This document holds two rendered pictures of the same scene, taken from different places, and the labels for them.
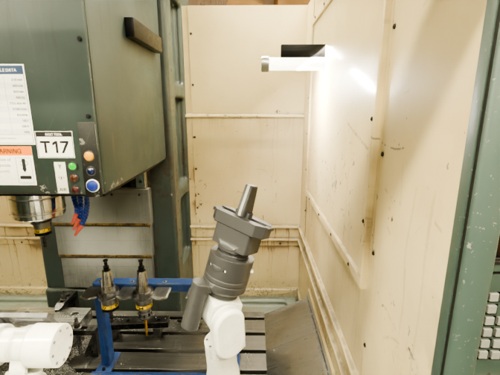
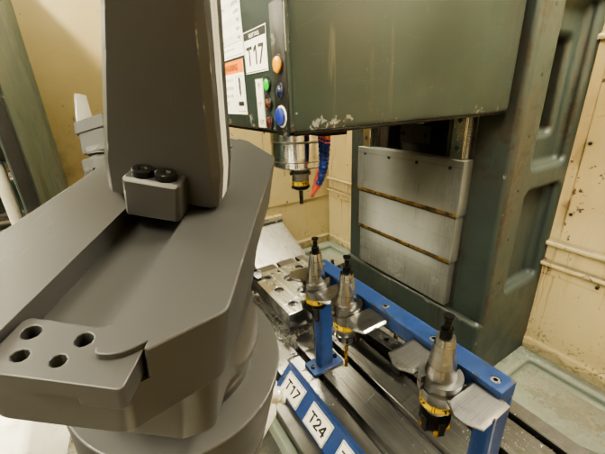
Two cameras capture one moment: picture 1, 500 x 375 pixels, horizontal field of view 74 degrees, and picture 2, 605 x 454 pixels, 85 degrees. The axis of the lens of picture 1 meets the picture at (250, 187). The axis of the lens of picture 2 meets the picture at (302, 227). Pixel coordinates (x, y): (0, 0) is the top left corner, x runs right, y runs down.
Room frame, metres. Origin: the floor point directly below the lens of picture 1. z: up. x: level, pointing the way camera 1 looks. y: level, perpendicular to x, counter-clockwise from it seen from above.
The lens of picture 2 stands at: (0.59, -0.09, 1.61)
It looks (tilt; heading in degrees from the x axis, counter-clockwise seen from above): 22 degrees down; 59
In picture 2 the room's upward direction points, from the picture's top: 3 degrees counter-clockwise
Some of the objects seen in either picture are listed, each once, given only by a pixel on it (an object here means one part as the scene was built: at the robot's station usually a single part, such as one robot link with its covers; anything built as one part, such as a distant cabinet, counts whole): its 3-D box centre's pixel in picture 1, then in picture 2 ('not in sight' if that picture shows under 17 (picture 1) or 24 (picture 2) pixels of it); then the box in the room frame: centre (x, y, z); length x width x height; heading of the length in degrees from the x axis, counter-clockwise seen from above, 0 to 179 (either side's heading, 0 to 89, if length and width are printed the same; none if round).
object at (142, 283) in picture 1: (142, 280); (347, 287); (0.95, 0.34, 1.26); 0.04 x 0.04 x 0.07
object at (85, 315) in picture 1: (39, 330); (297, 289); (1.10, 0.79, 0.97); 0.29 x 0.23 x 0.05; 89
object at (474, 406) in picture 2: not in sight; (474, 406); (0.95, 0.06, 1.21); 0.07 x 0.05 x 0.01; 179
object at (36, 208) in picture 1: (37, 198); (299, 143); (1.09, 0.72, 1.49); 0.16 x 0.16 x 0.12
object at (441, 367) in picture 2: not in sight; (443, 355); (0.95, 0.12, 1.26); 0.04 x 0.04 x 0.07
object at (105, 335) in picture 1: (104, 327); (323, 321); (1.01, 0.50, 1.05); 0.10 x 0.05 x 0.30; 179
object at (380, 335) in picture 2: (136, 327); (377, 342); (1.17, 0.45, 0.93); 0.26 x 0.05 x 0.06; 94
